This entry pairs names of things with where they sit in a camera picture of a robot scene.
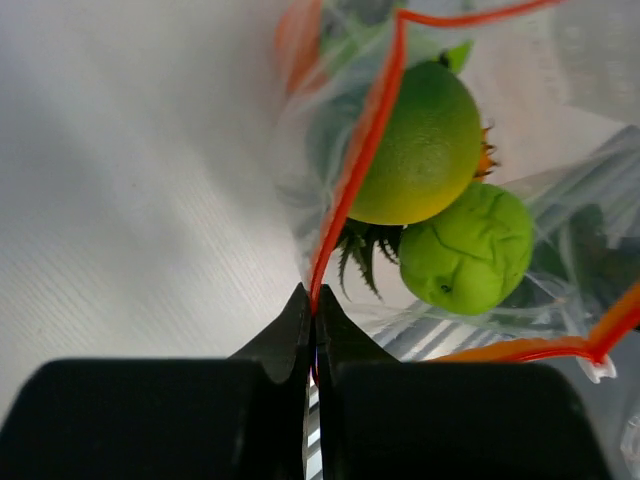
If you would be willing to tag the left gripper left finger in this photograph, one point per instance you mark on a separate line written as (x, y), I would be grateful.
(283, 347)

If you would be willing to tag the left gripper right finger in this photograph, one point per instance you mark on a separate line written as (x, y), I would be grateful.
(346, 356)

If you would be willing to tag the toy pineapple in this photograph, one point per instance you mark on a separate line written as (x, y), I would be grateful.
(328, 138)

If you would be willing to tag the green toy apple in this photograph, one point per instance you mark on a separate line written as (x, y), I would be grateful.
(470, 257)

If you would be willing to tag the clear orange-zip bag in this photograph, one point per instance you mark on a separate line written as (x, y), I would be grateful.
(557, 84)

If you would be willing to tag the yellow-green toy mango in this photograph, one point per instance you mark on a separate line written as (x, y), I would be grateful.
(428, 154)

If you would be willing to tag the toy orange persimmon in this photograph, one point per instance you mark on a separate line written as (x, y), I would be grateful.
(297, 47)

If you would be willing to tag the green striped toy melon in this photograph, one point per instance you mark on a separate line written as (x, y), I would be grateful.
(455, 58)

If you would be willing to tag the aluminium front rail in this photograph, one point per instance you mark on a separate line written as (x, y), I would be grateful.
(408, 340)

